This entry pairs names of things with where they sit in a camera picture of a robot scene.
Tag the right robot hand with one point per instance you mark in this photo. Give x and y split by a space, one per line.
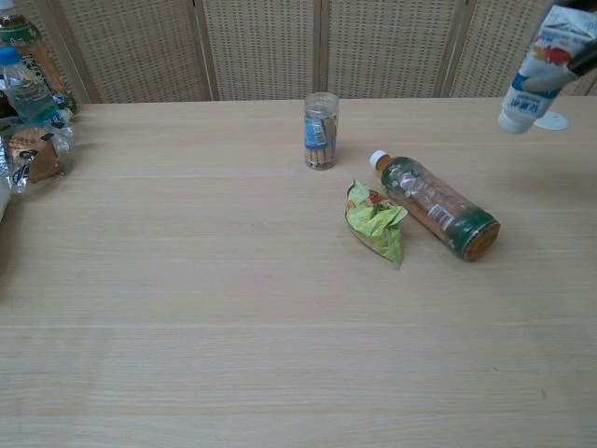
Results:
583 64

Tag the woven bamboo screen panel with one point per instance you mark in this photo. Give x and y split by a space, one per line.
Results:
41 16
140 46
261 46
387 46
494 42

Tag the tea bottle with green label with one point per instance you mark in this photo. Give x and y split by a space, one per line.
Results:
434 205

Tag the crumpled green snack bag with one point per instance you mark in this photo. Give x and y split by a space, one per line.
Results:
375 219

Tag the clear jar of biscuit sticks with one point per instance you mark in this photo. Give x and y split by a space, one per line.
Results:
321 135

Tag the tea bottle with white cap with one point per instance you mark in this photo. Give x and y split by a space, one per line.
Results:
44 70

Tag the bread in clear wrapper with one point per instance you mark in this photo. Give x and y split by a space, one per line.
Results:
39 156

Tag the water bottle with blue cap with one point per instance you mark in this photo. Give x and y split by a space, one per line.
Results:
30 95

